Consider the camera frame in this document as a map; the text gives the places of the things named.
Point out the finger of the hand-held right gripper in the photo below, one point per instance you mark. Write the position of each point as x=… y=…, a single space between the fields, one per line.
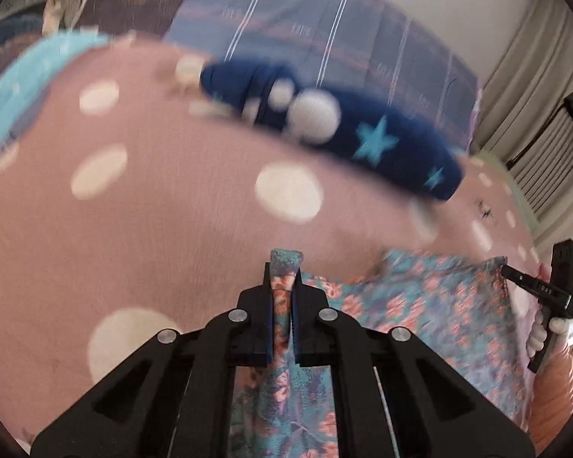
x=518 y=277

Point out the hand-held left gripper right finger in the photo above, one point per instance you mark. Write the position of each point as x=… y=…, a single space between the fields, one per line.
x=294 y=334

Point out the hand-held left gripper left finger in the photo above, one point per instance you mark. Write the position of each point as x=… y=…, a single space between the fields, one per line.
x=270 y=334

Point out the teal floral shirt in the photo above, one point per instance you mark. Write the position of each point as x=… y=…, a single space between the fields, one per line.
x=410 y=305

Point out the person's right forearm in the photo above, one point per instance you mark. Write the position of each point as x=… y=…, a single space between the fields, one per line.
x=558 y=391

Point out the person's right hand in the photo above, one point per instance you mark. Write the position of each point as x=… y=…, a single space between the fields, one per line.
x=537 y=338

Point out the pink polka dot bed sheet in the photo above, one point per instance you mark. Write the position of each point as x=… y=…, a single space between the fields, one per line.
x=172 y=229

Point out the purple pillow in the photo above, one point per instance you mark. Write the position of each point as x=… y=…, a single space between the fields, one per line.
x=475 y=119

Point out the navy star plush toy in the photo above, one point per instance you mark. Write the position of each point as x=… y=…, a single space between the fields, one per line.
x=410 y=126

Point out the beige curtain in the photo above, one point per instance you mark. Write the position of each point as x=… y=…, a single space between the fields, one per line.
x=544 y=81

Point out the blue plaid pillow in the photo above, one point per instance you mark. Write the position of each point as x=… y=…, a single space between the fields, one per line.
x=315 y=33

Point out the light blue blanket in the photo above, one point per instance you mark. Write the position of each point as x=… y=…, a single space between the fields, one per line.
x=24 y=86

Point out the dark tree-print pillow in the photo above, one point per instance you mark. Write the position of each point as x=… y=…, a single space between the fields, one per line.
x=124 y=4

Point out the dark blue knitted blanket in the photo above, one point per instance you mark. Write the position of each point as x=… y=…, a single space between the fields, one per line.
x=5 y=38

